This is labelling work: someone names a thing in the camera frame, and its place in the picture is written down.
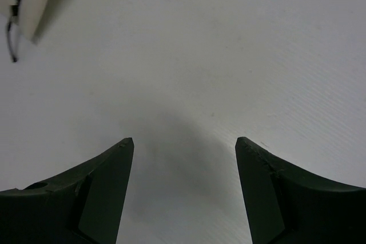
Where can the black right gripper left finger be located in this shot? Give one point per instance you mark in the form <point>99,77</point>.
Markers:
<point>81,205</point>

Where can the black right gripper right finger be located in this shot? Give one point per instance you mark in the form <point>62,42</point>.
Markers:
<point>287,204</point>

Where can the cream jacket with black lining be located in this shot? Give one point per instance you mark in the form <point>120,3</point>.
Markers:
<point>31,1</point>

